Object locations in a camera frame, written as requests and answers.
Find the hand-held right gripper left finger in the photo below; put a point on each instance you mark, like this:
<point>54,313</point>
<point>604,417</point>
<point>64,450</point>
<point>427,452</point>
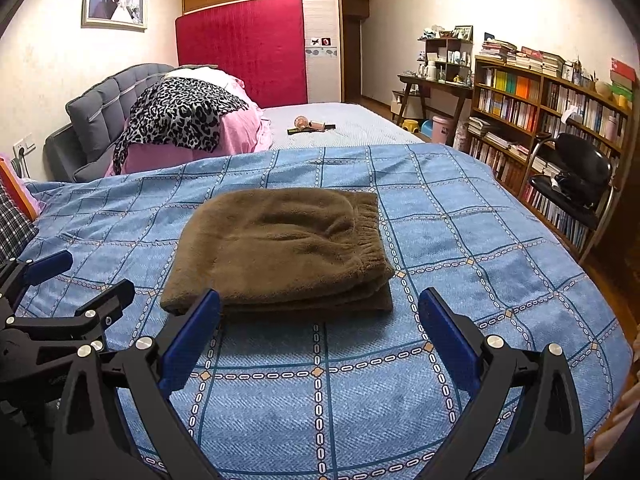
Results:
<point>192,335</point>

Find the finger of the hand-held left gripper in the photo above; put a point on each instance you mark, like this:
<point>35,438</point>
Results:
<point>100,310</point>
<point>47,265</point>

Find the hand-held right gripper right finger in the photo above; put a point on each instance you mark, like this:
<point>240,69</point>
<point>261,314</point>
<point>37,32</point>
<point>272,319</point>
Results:
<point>447,335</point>

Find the brown fleece pants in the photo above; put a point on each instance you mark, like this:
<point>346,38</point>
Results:
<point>280,240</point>

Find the plaid pillow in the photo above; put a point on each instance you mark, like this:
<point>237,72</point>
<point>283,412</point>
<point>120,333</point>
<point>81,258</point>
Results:
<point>12,225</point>

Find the blue checked bedspread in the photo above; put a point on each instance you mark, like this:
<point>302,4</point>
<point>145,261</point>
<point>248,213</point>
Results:
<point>475,270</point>

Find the orange edged pink cloth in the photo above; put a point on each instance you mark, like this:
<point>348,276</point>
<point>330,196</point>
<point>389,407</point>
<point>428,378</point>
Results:
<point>20,185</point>

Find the grey padded headboard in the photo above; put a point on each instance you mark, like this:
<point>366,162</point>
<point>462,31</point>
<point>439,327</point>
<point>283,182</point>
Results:
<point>95,110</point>

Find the leopard print cloth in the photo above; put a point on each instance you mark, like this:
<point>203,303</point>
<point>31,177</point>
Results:
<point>175,110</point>

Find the pink waste bin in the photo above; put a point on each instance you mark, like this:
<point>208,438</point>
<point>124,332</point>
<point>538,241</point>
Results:
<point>442,130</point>

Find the blue plastic tub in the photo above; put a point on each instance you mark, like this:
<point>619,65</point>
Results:
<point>426,129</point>

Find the pink quilt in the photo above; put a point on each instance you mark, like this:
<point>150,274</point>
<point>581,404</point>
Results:
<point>240,130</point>

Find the yellow plastic stool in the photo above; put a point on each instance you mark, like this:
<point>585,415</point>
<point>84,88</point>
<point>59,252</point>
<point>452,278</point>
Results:
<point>409,125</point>

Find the black office chair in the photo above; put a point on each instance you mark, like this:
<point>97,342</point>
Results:
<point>580,160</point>

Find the grey bed sheet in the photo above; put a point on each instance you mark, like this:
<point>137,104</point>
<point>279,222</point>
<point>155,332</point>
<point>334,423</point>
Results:
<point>360,125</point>

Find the white storage box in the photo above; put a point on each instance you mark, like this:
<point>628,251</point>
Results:
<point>402,105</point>

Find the wooden bookshelf with books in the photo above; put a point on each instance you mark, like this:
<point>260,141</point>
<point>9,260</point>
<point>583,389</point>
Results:
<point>520,110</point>

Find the small items on bed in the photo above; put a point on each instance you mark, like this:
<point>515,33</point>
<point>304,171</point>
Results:
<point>307,125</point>

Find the wooden desk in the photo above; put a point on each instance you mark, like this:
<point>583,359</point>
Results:
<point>440,83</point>

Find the red mattress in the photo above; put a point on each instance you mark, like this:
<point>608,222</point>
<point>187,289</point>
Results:
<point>240,50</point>

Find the stack of books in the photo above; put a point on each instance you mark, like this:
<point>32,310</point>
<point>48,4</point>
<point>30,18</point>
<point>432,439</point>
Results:
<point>530,57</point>

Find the wooden desk shelf unit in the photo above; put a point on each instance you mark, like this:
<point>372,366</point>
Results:
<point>447,45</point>

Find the dark wooden door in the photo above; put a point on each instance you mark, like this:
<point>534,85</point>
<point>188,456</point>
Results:
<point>352,50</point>

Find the white wardrobe door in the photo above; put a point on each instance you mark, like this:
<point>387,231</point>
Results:
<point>322,25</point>

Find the white wall socket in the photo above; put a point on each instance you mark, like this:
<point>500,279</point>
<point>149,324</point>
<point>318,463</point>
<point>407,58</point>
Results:
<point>24,145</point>

